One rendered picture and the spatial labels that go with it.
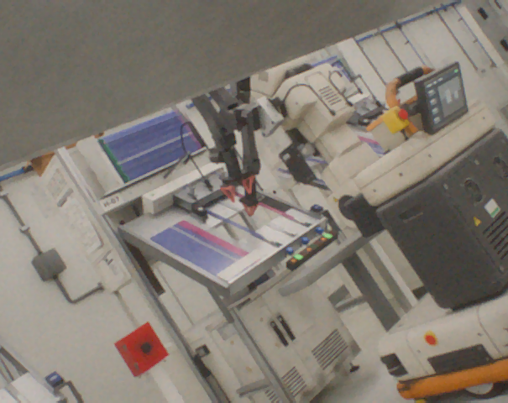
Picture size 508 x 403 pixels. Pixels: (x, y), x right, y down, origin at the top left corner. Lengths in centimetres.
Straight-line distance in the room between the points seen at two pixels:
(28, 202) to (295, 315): 223
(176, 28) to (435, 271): 170
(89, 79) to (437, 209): 161
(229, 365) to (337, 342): 64
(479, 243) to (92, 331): 300
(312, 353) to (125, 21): 280
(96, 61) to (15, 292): 398
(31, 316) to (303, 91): 264
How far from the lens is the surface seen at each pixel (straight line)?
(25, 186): 458
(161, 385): 246
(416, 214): 195
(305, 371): 302
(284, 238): 282
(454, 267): 196
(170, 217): 300
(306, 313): 310
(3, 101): 33
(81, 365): 430
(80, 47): 32
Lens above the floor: 79
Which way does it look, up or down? 4 degrees up
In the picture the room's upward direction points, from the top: 33 degrees counter-clockwise
